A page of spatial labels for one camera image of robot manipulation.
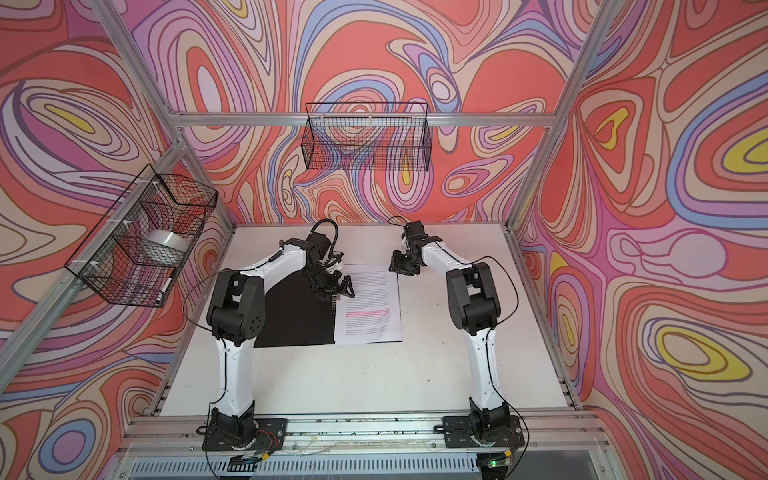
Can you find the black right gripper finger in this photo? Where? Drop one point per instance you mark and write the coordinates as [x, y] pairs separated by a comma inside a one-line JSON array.
[[412, 269], [397, 262]]

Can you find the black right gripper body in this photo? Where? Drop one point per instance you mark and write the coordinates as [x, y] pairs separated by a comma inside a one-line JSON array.
[[411, 259]]

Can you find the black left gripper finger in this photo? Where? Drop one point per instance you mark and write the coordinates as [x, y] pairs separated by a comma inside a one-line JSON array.
[[325, 296], [346, 288]]

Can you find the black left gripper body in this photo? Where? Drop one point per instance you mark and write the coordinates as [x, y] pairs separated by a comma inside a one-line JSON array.
[[322, 280]]

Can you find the white and black file folder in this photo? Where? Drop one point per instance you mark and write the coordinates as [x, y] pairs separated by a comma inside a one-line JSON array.
[[295, 317]]

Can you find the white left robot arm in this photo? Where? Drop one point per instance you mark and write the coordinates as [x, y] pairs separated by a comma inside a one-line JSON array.
[[236, 315]]

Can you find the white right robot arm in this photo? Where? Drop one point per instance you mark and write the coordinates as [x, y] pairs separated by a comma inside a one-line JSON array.
[[474, 308]]

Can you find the silver tape roll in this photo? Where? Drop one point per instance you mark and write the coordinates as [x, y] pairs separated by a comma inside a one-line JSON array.
[[168, 239]]

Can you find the black wire basket rear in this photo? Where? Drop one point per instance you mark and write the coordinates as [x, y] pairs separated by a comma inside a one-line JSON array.
[[367, 136]]

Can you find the black wire basket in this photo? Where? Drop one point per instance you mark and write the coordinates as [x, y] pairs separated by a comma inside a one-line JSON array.
[[367, 136], [124, 268]]

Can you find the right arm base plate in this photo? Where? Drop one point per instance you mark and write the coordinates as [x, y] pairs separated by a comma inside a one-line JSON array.
[[463, 432]]

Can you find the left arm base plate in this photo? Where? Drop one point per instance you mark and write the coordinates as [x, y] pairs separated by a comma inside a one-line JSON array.
[[225, 434]]

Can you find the black wire basket left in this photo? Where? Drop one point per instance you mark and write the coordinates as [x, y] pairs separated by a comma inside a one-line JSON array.
[[124, 268]]

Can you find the aluminium front rail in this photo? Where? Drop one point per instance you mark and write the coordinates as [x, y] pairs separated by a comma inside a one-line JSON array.
[[548, 444]]

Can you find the aluminium frame post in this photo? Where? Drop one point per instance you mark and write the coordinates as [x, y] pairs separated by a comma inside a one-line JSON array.
[[120, 36]]

